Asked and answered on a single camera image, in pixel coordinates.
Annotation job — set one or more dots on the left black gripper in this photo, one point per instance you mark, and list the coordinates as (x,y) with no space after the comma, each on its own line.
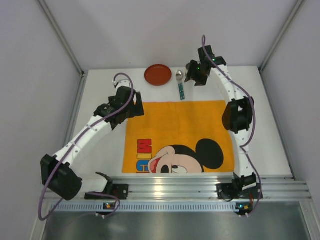
(137,107)

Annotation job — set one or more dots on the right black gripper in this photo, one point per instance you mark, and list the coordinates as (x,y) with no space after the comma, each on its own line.
(194,75)

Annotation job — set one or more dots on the spoon with teal handle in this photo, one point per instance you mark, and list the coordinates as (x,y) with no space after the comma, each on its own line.
(179,76)

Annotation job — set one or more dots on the red round plate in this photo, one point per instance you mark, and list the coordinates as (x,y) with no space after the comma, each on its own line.
(158,75)

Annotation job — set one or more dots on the orange Mickey Mouse placemat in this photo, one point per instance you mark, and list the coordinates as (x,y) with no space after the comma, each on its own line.
(178,138)

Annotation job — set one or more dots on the metal cup with brown band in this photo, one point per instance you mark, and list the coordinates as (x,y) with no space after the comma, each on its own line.
(187,67)

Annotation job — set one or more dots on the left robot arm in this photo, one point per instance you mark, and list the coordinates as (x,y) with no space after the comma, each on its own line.
(56,170)

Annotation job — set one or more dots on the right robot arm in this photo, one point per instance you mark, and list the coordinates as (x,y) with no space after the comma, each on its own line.
(239,119)

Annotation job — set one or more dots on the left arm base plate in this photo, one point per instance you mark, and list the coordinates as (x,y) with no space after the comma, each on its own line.
(119,191)

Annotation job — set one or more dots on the left aluminium frame post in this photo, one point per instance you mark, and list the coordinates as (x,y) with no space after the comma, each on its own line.
(60,35)

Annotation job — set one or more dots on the aluminium frame post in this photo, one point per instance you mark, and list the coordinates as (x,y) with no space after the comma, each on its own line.
(298,5)
(60,35)

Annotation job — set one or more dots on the slotted cable duct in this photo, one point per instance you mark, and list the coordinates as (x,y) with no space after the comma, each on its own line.
(128,206)

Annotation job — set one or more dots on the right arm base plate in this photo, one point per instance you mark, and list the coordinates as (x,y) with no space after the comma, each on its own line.
(227,192)

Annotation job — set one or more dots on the right aluminium frame post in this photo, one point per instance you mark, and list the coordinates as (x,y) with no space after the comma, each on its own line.
(298,5)

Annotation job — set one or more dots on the aluminium mounting rail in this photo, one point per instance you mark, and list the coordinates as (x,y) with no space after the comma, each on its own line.
(204,187)

